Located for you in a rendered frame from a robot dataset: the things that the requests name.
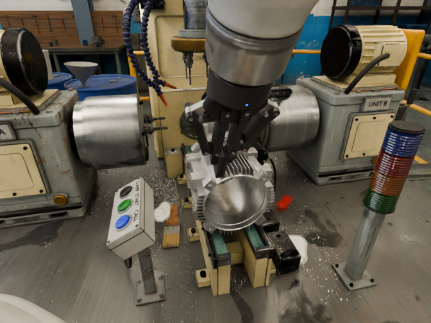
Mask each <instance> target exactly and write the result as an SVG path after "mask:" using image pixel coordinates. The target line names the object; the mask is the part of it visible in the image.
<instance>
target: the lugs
mask: <svg viewBox="0 0 431 323"><path fill-rule="evenodd" d="M191 150H192V152H193V153H199V152H200V150H201V149H200V146H199V143H198V142H196V143H195V144H194V145H193V146H192V147H191ZM255 175H256V176H257V178H258V180H260V181H261V182H263V184H265V183H266V182H268V181H269V180H270V177H269V176H268V174H267V173H266V172H264V171H263V170H262V169H260V170H259V171H258V172H257V173H256V174H255ZM202 184H203V187H204V188H206V189H207V190H208V191H211V189H213V188H214V187H215V186H216V185H217V183H216V180H215V179H214V178H213V177H212V176H211V175H208V176H207V177H206V178H205V179H204V180H203V181H202ZM265 220H266V219H265V218H264V216H263V215H262V216H261V217H260V218H259V219H258V220H257V221H256V222H254V223H255V224H256V225H258V226H259V225H261V223H263V222H264V221H265ZM203 227H204V229H205V230H206V231H208V232H209V233H212V232H214V231H215V230H216V229H217V228H215V227H214V226H212V225H211V224H209V223H208V222H207V221H205V222H204V223H203Z"/></svg>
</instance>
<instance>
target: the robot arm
mask: <svg viewBox="0 0 431 323"><path fill-rule="evenodd" d="M318 1H319V0H208V5H207V12H206V19H207V24H206V32H205V36H206V39H205V53H206V57H207V62H208V66H209V68H208V80H207V89H206V91H205V93H204V94H203V95H202V97H201V101H200V102H198V103H196V104H193V103H192V102H187V103H185V104H184V108H185V116H186V120H187V122H188V123H189V124H190V125H192V126H193V127H194V130H195V133H196V136H197V139H198V142H199V146H200V149H201V152H202V155H204V156H206V155H209V154H210V163H211V164H212V165H213V166H214V173H215V178H223V177H224V174H225V171H226V167H227V164H228V163H231V162H232V161H233V160H234V159H236V158H237V157H238V156H237V151H242V152H246V151H248V150H249V148H250V147H251V146H252V145H253V143H254V142H255V140H256V139H257V138H258V137H259V135H260V134H261V132H263V130H264V129H265V128H266V126H267V125H268V124H269V123H270V122H271V121H272V120H273V119H275V118H276V117H277V116H279V114H280V110H279V107H278V105H277V103H276V99H275V98H270V99H268V96H269V93H270V91H271V88H272V86H273V83H274V81H276V80H277V79H278V78H279V77H280V76H281V75H282V74H283V73H284V72H285V70H286V67H287V64H288V62H289V60H290V57H291V54H292V52H293V50H294V47H295V45H296V43H297V40H298V39H299V37H300V35H301V32H302V31H303V25H304V23H305V21H306V19H307V17H308V15H309V14H310V12H311V11H312V9H313V7H315V5H316V4H317V3H318ZM204 111H206V112H207V113H208V114H209V115H210V116H211V117H212V118H213V119H214V120H215V121H214V128H213V133H212V139H210V142H208V140H207V136H206V133H205V129H204V125H203V119H202V118H203V117H204ZM250 118H251V120H250V121H249V119H250ZM248 121H249V122H248ZM230 123H231V126H230V130H229V134H228V138H227V142H224V138H225V134H226V131H228V127H229V124H230ZM226 143H227V144H226ZM0 323H66V322H65V321H63V320H62V319H60V318H58V317H57V316H55V315H53V314H52V313H50V312H48V311H47V310H45V309H43V308H41V307H40V306H37V305H36V304H33V303H32V302H29V301H27V300H25V299H22V298H20V297H16V296H13V295H8V294H0Z"/></svg>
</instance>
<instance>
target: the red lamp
mask: <svg viewBox="0 0 431 323"><path fill-rule="evenodd" d="M415 156H416V155H415ZM415 156H411V157H401V156H395V155H392V154H389V153H387V152H385V151H384V150H383V149H382V148H381V149H380V152H379V154H378V158H377V161H376V165H375V168H376V170H378V171H379V172H381V173H382V174H385V175H388V176H392V177H397V178H400V177H405V176H407V175H408V174H409V170H410V168H411V166H412V163H413V161H414V158H415Z"/></svg>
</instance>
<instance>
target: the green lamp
mask: <svg viewBox="0 0 431 323"><path fill-rule="evenodd" d="M399 196H400V195H396V196H389V195H383V194H379V193H378V192H376V191H374V190H373V189H372V188H371V187H370V186H368V189H367V192H366V195H365V198H364V202H365V204H366V205H367V206H369V207H370V208H371V209H373V210H376V211H380V212H391V211H393V210H394V209H395V206H396V203H397V201H398V198H399Z"/></svg>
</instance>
